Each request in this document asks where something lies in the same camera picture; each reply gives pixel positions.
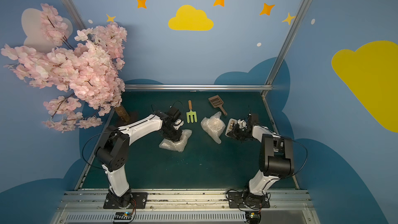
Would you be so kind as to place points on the aluminium frame post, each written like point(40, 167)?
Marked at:
point(74, 14)
point(294, 27)

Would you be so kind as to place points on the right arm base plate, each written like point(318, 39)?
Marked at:
point(240, 199)

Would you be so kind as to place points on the green fork wooden handle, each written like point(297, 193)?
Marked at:
point(191, 115)

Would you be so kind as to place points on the brown slotted scoop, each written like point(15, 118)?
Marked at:
point(217, 102)

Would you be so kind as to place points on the aluminium front rail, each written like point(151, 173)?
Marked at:
point(183, 206)

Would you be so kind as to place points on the left circuit board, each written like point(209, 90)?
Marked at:
point(122, 217)

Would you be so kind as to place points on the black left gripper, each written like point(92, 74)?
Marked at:
point(171, 132)

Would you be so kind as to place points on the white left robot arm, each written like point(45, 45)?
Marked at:
point(113, 148)

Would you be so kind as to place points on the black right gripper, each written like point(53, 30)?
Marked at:
point(238, 131)

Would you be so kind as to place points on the left aluminium frame post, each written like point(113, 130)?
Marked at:
point(74, 14)

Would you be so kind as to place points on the pink cherry blossom tree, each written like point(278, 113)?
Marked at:
point(88, 73)

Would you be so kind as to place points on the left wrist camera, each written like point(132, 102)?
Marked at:
point(175, 119)

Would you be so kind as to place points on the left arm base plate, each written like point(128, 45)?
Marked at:
point(130, 200)

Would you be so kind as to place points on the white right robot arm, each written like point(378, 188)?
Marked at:
point(275, 163)

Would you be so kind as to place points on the right aluminium frame post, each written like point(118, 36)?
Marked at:
point(294, 27)

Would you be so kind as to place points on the white tape dispenser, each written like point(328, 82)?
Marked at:
point(230, 126)

